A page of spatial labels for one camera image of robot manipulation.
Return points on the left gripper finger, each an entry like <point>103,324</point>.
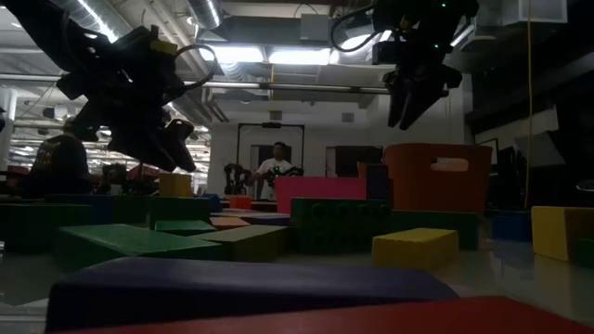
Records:
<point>144,150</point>
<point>180,139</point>

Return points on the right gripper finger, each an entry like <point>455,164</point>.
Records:
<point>417,104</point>
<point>395,104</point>

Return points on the yellow long block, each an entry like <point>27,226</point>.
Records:
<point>557,232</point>
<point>175,185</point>
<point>413,250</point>

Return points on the green cube block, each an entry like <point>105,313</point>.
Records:
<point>178,209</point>

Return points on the purple long block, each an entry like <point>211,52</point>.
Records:
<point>378,181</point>
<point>232,287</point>
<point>269,219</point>

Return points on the orange cube block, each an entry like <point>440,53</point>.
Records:
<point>240,202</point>

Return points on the orange long block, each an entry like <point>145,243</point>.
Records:
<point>227,222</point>

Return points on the olive long block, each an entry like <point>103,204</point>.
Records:
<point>246,243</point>

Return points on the dark green studded block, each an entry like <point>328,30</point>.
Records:
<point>339,227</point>

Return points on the blue studded cube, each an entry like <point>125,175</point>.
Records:
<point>510,227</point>

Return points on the red long block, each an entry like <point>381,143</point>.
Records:
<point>371,320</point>

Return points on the black background robot arm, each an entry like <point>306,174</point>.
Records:
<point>236,178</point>

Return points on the ceiling light panel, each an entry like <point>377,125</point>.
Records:
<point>232,54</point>
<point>299,56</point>
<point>355,42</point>

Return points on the dark background cabinet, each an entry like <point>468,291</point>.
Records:
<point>352,158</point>

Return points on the orange background box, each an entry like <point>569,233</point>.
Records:
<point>362,169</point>

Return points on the orange plastic bin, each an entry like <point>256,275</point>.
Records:
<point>417,185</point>

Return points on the person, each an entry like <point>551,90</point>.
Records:
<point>60,162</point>
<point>274,169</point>

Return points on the grey ceiling box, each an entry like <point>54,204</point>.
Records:
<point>314,27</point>

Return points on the horizontal ceiling pipe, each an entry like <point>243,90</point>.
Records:
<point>278,86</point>

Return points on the pink plastic tray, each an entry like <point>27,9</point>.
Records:
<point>320,192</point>

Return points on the white glossy table sheet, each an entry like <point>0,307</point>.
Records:
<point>510,278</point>

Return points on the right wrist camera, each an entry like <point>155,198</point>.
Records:
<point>385,53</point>

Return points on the grey wall vent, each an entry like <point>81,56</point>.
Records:
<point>347,117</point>

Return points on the long silver air duct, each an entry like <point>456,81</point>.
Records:
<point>93,16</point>

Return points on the black background station frame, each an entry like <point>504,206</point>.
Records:
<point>270,124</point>

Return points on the round silver air duct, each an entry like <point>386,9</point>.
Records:
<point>204,14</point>

